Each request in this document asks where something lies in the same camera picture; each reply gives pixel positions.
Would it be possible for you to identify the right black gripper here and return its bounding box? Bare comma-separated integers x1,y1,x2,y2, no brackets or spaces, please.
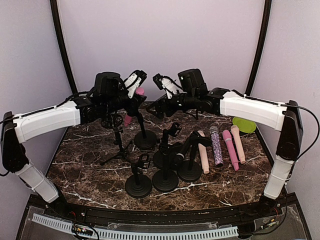
146,91,198,119

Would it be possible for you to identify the small pink microphone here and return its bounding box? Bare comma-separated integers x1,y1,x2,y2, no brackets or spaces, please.
124,87,146,127

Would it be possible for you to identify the black stand holding small pink microphone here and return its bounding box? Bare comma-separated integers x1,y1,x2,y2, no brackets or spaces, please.
134,111,157,150

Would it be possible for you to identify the black tripod stand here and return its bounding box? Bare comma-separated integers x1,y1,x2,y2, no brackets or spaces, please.
100,112,133,166

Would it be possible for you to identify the black stand holding beige microphone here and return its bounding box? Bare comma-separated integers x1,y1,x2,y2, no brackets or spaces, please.
152,122,182,169

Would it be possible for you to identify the black microphone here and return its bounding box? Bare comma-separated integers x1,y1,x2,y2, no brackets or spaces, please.
171,141,190,170

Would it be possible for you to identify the purple glitter microphone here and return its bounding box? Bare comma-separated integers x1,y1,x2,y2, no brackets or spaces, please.
209,126,224,168

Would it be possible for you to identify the beige microphone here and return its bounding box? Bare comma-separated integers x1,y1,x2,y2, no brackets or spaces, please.
198,143,210,174
230,125,246,164

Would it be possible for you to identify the black stand with black microphone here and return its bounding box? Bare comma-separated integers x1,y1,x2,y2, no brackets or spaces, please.
177,131,212,183

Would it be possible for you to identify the large pink microphone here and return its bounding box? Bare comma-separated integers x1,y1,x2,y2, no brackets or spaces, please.
222,130,239,172

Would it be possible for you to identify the black round-base desk stand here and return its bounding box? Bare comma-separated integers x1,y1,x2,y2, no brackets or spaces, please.
152,148,179,193

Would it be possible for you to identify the black front stand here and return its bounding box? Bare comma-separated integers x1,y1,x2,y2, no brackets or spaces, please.
125,153,152,199

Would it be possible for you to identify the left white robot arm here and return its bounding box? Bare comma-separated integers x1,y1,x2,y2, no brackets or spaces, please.
0,70,147,218

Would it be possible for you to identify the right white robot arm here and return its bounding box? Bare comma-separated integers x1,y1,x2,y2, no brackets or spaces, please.
146,68,303,217

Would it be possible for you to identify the green disc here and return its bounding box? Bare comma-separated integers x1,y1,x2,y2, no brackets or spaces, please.
232,117,257,134

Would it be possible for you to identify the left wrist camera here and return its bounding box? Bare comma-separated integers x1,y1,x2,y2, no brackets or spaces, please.
123,70,147,99

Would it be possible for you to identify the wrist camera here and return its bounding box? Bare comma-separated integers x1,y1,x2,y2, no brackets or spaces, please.
123,70,147,99
152,73,178,99

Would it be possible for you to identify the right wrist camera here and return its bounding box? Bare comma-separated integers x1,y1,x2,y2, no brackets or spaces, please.
152,73,178,99

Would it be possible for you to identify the black front rail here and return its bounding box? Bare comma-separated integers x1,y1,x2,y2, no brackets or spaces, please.
24,194,286,226

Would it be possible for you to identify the left black frame post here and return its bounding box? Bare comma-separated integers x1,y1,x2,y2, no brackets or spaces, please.
49,0,78,94

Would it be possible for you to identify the black frame post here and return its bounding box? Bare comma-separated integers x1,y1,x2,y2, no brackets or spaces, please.
245,0,272,96
49,0,78,94

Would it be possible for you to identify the grey cable duct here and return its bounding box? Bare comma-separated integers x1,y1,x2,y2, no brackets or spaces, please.
31,213,239,240

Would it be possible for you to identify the right black frame post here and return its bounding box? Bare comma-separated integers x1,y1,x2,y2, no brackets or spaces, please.
245,0,272,96

